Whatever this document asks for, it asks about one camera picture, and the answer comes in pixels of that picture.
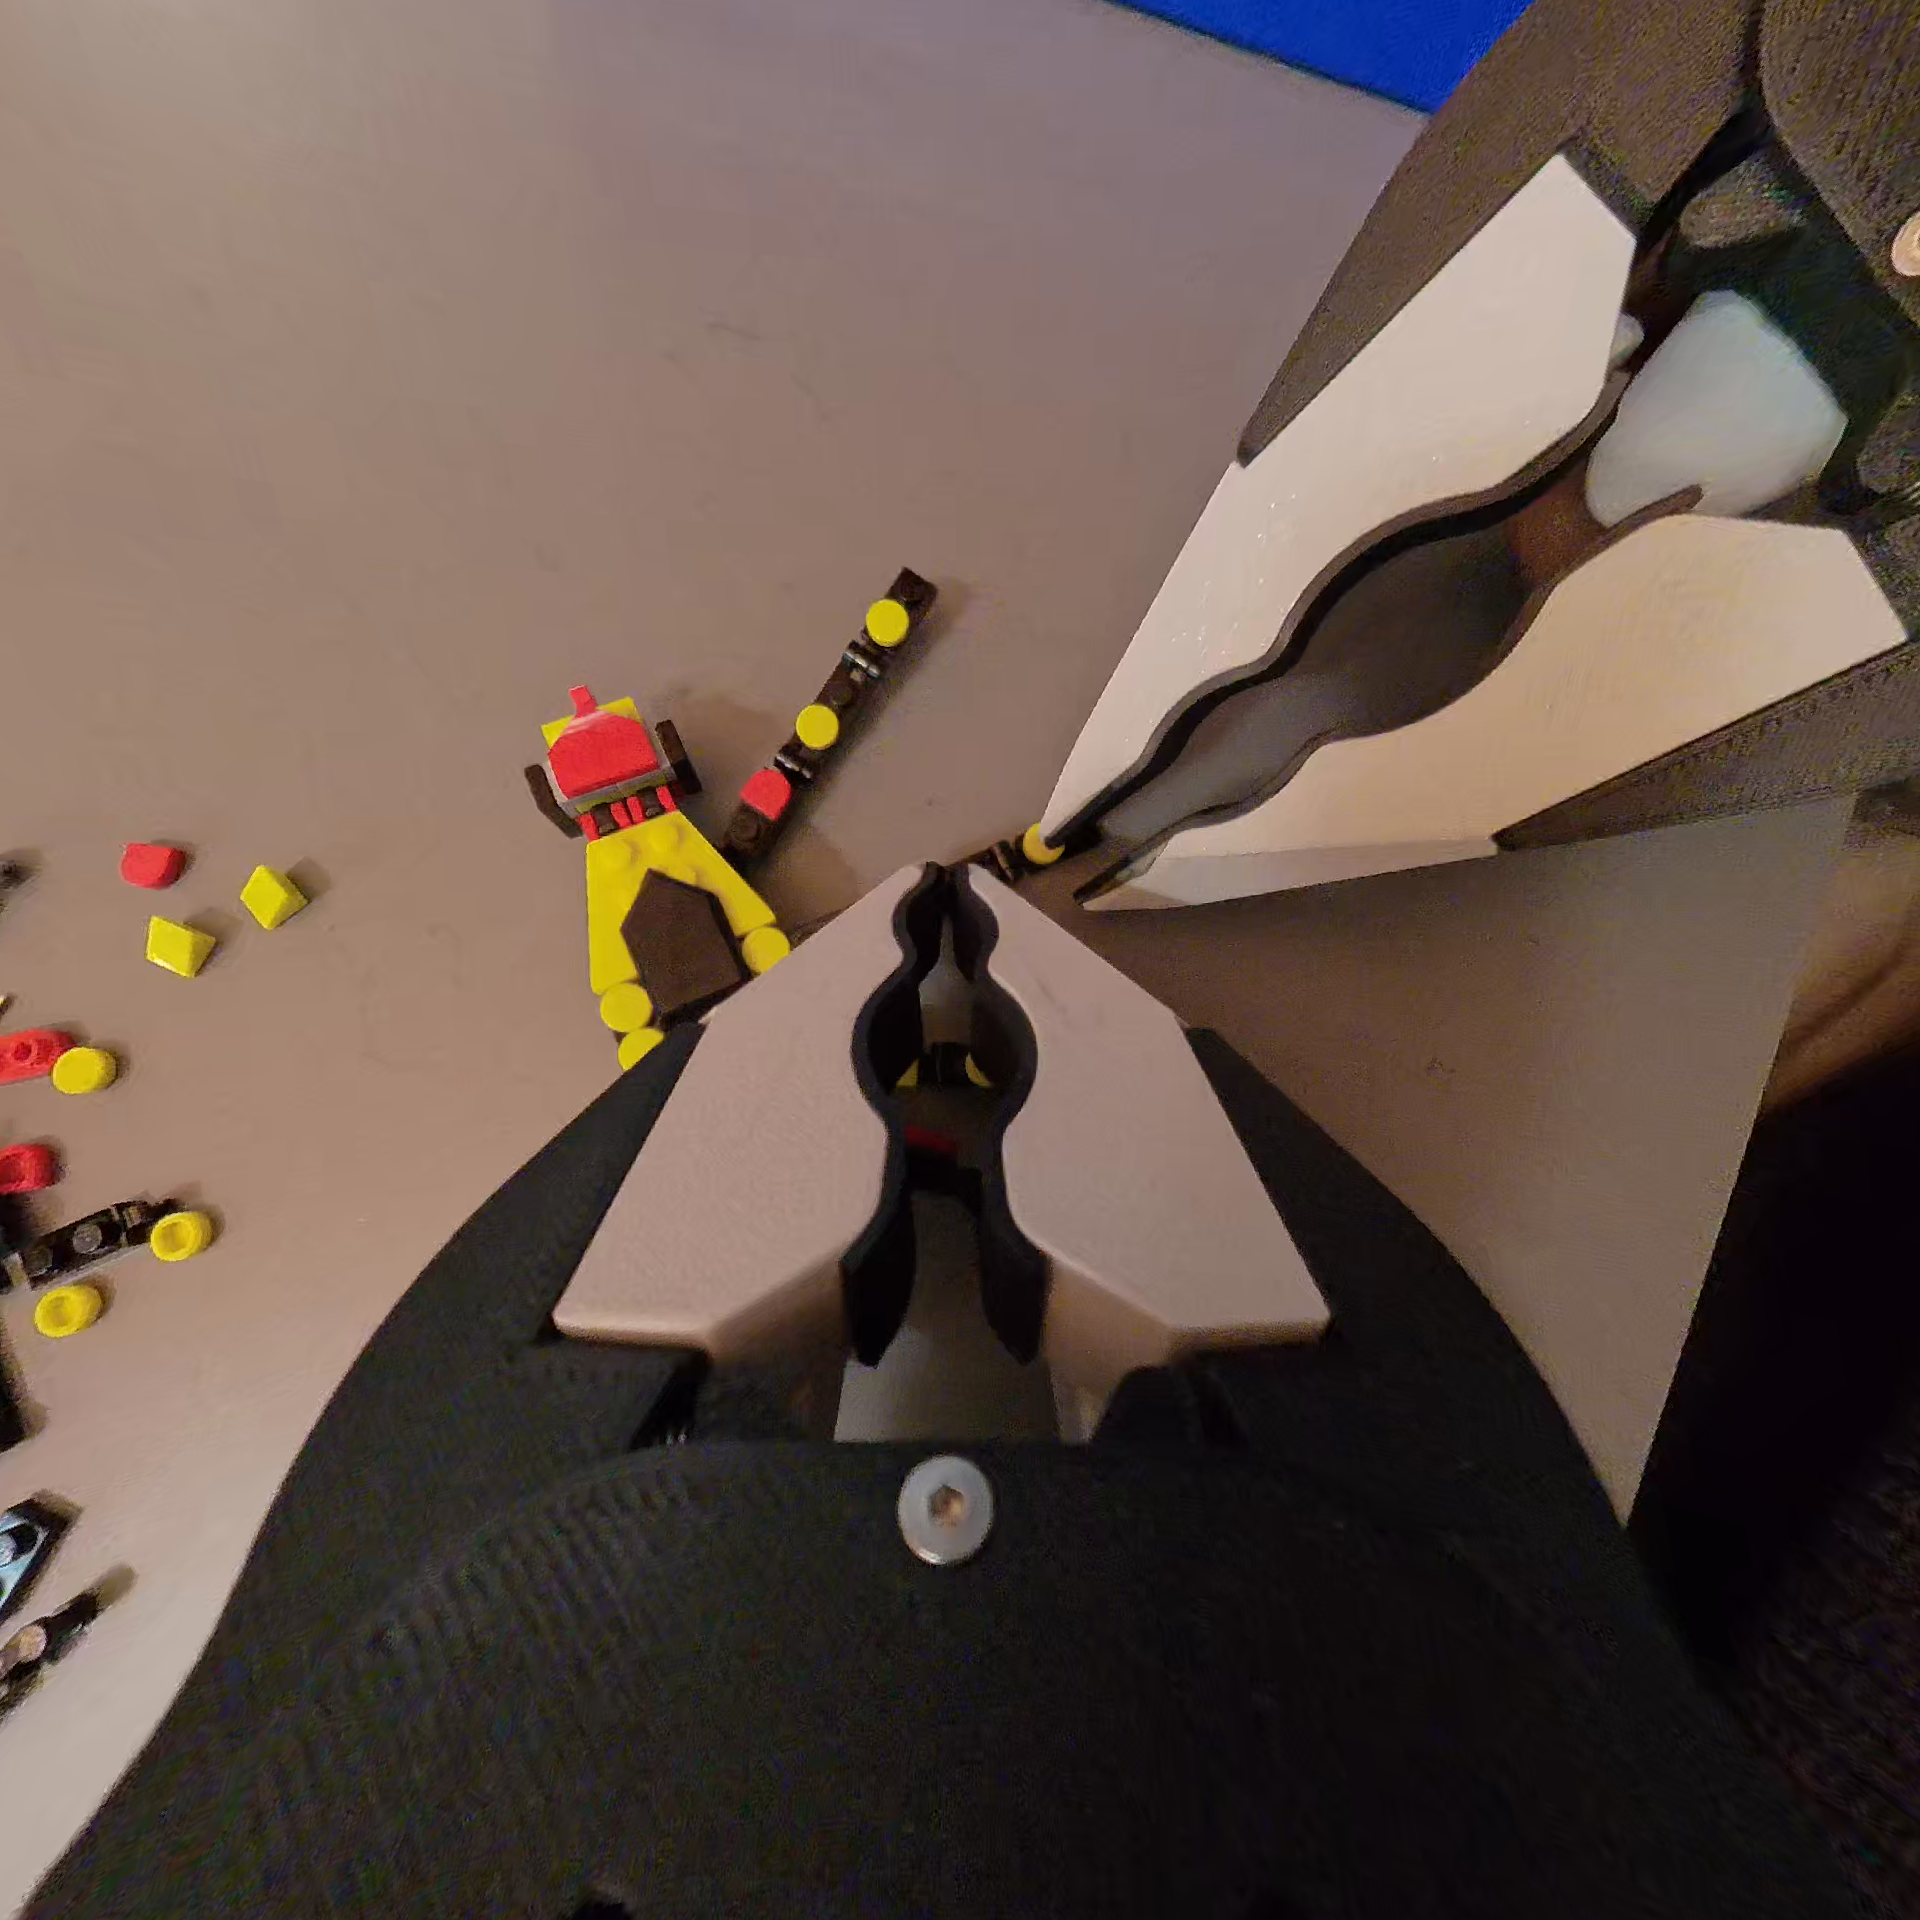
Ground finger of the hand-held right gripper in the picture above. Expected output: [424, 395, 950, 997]
[1039, 151, 1647, 857]
[1075, 288, 1914, 915]

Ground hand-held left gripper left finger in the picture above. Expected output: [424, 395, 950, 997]
[551, 863, 950, 1370]

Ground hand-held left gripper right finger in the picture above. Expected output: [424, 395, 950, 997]
[949, 864, 1335, 1396]

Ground black yellow red lego model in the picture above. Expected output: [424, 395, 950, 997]
[520, 568, 1069, 1203]

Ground pile of loose lego pieces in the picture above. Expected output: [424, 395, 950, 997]
[0, 1020, 220, 1720]

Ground blue plastic bin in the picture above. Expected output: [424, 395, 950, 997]
[1111, 0, 1535, 114]

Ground person's black knit clothing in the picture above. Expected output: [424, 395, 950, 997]
[1628, 1049, 1920, 1920]

